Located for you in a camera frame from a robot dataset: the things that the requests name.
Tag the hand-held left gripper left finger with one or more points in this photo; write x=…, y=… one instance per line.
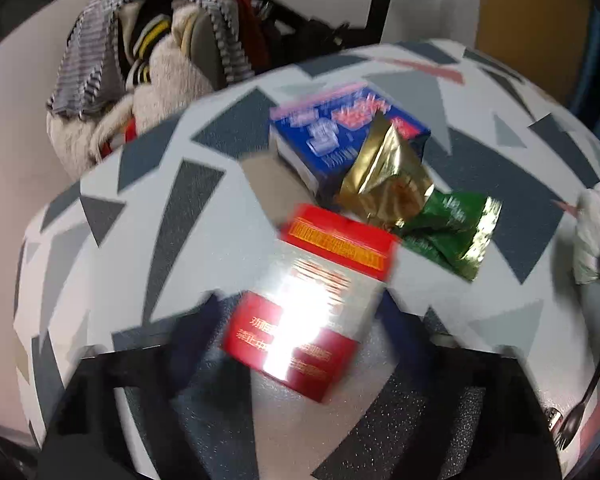
x=195, y=332

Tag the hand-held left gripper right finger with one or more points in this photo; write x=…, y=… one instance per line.
x=391, y=312

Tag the white cloth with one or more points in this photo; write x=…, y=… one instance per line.
x=595, y=225

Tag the red and white carton box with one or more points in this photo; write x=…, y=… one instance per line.
x=305, y=310

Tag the green and gold foil wrapper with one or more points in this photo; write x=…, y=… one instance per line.
x=445, y=230

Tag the geometric patterned tablecloth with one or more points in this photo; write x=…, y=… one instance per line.
x=130, y=240

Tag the black plastic fork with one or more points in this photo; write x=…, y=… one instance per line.
x=582, y=400

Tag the blue cardboard box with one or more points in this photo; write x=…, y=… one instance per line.
x=310, y=135

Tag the pile of clothes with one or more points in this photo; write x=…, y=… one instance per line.
x=175, y=85

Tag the wooden door panel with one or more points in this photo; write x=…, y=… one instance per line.
x=530, y=25

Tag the dark jacket with yellow stripes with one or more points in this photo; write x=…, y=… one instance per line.
x=147, y=35

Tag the black white striped shirt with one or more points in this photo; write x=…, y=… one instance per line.
x=90, y=45

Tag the red garment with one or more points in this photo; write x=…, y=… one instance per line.
x=250, y=25

